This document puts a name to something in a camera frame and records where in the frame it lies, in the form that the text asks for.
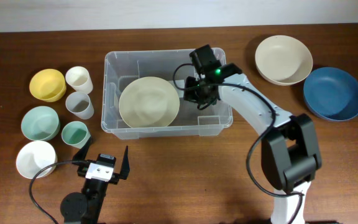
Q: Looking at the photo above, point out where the white bowl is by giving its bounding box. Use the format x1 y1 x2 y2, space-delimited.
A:
16 141 57 179

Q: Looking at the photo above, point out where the dark blue bowl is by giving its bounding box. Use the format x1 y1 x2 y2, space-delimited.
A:
303 67 358 121

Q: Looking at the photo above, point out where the mint green cup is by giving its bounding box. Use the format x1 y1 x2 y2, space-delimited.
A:
62 121 91 149

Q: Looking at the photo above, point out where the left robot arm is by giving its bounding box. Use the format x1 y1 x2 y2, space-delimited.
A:
60 139 130 223

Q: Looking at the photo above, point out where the mint green bowl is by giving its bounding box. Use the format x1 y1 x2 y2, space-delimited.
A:
21 106 60 141

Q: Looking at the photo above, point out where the clear plastic storage bin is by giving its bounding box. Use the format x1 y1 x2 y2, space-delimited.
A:
101 49 233 140

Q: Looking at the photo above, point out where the yellow bowl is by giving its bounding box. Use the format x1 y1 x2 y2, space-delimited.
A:
29 68 67 102

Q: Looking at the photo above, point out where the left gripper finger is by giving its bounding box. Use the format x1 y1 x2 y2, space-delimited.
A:
72 137 93 164
119 146 130 180

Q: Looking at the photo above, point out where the translucent grey cup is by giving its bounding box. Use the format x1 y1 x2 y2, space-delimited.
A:
65 91 94 119

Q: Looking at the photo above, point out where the white label in bin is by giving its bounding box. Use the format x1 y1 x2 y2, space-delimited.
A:
175 80 185 98

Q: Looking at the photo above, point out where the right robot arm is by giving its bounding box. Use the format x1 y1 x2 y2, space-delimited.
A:
182 45 322 223

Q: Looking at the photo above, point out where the cream cup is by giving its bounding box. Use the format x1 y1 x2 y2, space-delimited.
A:
65 66 93 94

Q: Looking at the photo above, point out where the beige bowl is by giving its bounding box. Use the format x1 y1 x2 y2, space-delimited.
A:
119 77 180 128
255 35 313 86

